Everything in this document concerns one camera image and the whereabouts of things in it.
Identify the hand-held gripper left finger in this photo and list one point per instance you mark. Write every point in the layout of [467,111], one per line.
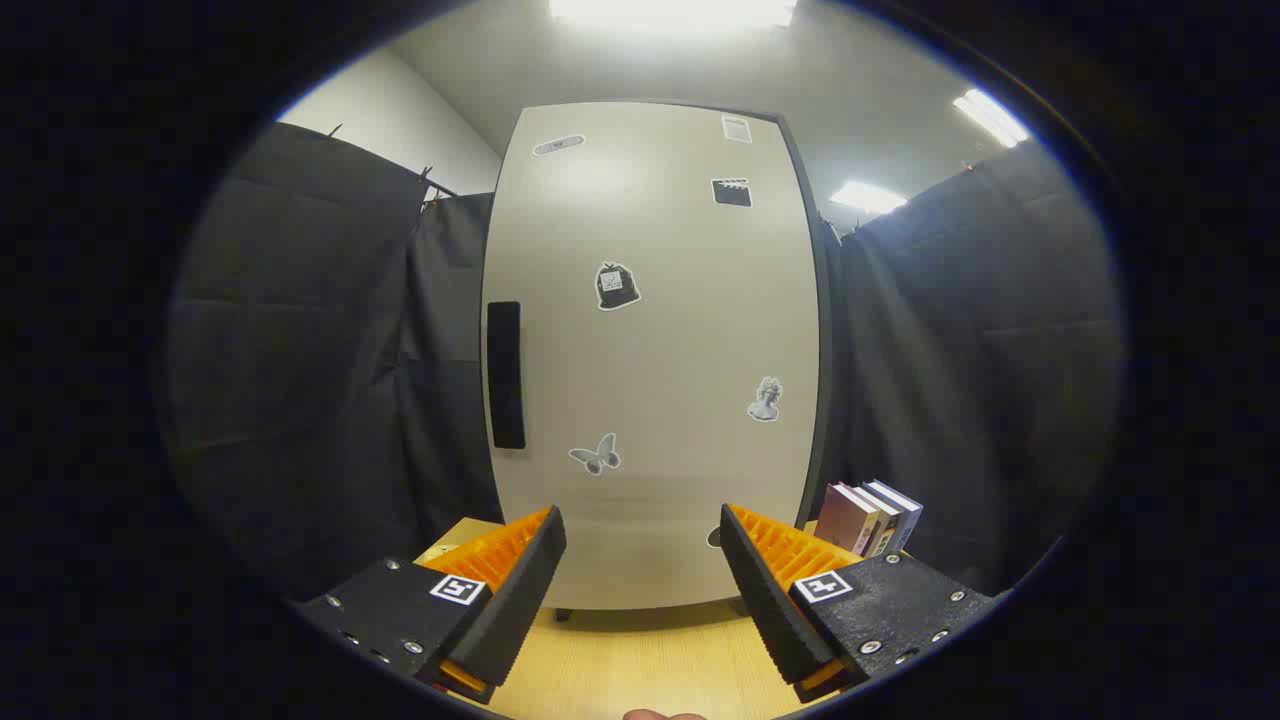
[520,600]

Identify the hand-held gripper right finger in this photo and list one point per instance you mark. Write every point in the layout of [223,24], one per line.
[765,600]

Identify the beige cabinet door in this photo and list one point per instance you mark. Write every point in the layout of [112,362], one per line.
[660,350]

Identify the white paperback book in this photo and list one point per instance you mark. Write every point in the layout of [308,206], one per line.
[882,530]

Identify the grey cover book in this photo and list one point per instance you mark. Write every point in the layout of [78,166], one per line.
[905,512]

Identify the black backdrop cloth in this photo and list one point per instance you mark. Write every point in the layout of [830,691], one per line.
[300,380]

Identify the ceiling light panel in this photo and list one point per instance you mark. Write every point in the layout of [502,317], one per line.
[868,197]
[990,117]
[670,10]

